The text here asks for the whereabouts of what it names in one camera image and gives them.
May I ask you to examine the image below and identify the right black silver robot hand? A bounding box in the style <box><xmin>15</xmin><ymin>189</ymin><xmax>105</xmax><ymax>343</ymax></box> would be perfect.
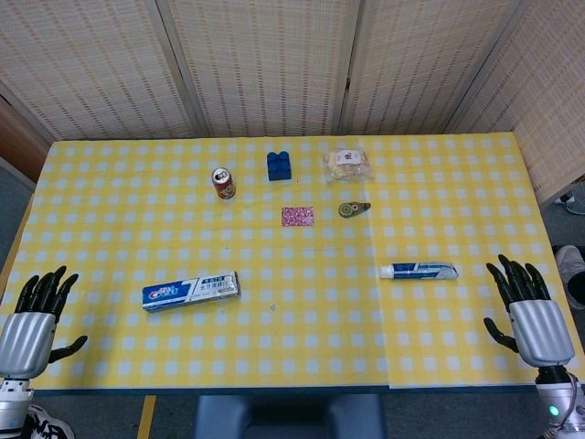
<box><xmin>483</xmin><ymin>253</ymin><xmax>576</xmax><ymax>369</ymax></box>

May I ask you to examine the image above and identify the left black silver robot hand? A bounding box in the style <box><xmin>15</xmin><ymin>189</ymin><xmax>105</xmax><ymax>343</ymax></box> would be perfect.
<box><xmin>0</xmin><ymin>265</ymin><xmax>89</xmax><ymax>380</ymax></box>

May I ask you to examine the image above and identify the white blue toothpaste tube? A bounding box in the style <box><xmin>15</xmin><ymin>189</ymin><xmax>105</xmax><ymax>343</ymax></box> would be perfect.
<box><xmin>379</xmin><ymin>261</ymin><xmax>461</xmax><ymax>282</ymax></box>

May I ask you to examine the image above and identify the blue white toothpaste box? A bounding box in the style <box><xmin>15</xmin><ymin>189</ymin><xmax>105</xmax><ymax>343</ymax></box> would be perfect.
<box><xmin>141</xmin><ymin>270</ymin><xmax>242</xmax><ymax>313</ymax></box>

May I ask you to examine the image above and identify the yellow white checkered tablecloth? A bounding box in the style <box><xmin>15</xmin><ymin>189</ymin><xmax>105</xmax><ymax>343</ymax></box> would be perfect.
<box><xmin>0</xmin><ymin>132</ymin><xmax>585</xmax><ymax>392</ymax></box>

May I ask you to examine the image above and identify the black white sneaker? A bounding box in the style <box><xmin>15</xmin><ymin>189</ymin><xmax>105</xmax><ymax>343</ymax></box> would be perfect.
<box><xmin>20</xmin><ymin>404</ymin><xmax>75</xmax><ymax>439</ymax></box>

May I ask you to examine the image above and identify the grey white sneaker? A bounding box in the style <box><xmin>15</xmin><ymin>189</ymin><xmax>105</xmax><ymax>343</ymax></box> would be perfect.
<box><xmin>554</xmin><ymin>182</ymin><xmax>585</xmax><ymax>216</ymax></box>

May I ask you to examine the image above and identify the yellow floor tape strip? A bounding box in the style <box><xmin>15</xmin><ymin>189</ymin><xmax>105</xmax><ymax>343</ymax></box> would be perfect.
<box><xmin>136</xmin><ymin>395</ymin><xmax>157</xmax><ymax>439</ymax></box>

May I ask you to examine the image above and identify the brown wooden board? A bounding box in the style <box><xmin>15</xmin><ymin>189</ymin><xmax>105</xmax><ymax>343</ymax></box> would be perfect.
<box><xmin>0</xmin><ymin>93</ymin><xmax>54</xmax><ymax>184</ymax></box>

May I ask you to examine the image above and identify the green correction tape dispenser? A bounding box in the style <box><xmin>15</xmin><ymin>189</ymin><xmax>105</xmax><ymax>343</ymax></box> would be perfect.
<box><xmin>337</xmin><ymin>199</ymin><xmax>372</xmax><ymax>220</ymax></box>

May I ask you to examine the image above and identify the woven folding screen panel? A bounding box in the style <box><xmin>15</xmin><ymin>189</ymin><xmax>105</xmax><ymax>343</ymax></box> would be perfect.
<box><xmin>0</xmin><ymin>0</ymin><xmax>205</xmax><ymax>143</ymax></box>
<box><xmin>450</xmin><ymin>0</ymin><xmax>585</xmax><ymax>205</ymax></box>
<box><xmin>157</xmin><ymin>0</ymin><xmax>362</xmax><ymax>138</ymax></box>
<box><xmin>340</xmin><ymin>0</ymin><xmax>534</xmax><ymax>136</ymax></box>

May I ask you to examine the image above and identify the red drink can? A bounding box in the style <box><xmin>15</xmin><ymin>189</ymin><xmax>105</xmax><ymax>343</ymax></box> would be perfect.
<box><xmin>210</xmin><ymin>166</ymin><xmax>237</xmax><ymax>201</ymax></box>

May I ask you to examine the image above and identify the bagged bread pastry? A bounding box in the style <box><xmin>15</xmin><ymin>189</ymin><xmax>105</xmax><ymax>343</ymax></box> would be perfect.
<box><xmin>322</xmin><ymin>145</ymin><xmax>377</xmax><ymax>184</ymax></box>

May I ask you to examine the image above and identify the pink patterned card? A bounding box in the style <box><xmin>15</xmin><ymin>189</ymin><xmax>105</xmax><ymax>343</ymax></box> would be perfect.
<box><xmin>280</xmin><ymin>206</ymin><xmax>315</xmax><ymax>228</ymax></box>

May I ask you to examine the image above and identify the blue building block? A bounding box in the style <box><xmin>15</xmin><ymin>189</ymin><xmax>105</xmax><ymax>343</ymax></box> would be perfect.
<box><xmin>266</xmin><ymin>149</ymin><xmax>293</xmax><ymax>183</ymax></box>

